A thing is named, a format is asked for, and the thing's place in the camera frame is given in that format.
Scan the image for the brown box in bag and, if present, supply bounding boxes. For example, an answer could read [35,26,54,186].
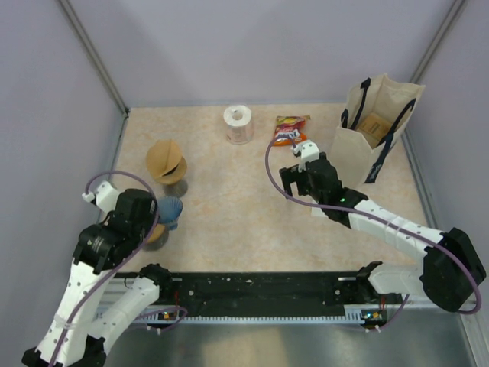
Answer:
[357,113,392,148]

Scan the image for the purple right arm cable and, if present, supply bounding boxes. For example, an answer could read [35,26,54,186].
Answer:
[265,132,483,315]

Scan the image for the white toilet paper roll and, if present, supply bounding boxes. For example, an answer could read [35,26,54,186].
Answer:
[223,105,254,145]

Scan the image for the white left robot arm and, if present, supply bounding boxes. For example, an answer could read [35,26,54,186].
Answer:
[21,184,173,366]

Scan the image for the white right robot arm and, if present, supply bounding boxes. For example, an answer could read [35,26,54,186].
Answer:
[279,153,487,314]

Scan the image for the wooden dripper ring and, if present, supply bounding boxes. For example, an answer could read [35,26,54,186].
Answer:
[156,157,189,187]
[147,224,167,245]

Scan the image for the brown paper coffee filter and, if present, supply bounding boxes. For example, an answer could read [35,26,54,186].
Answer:
[145,139,183,179]

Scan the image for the glass pitcher with handle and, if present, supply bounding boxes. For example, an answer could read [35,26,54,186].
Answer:
[143,232,169,252]

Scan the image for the cream canvas tote bag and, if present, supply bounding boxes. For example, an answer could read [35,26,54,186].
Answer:
[329,74,425,188]

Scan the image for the grey slotted cable duct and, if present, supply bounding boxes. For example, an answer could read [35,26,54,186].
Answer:
[95,304,389,326]

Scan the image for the orange snack bag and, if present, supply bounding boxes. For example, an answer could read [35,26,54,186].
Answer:
[273,115,311,146]

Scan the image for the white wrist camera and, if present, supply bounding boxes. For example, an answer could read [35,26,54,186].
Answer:
[82,180,120,213]
[292,139,320,172]

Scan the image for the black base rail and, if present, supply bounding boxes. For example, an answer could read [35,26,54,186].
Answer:
[114,271,387,317]

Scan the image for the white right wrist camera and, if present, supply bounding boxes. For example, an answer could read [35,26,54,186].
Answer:
[292,139,320,172]

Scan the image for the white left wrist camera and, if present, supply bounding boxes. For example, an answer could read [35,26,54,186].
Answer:
[82,180,120,213]

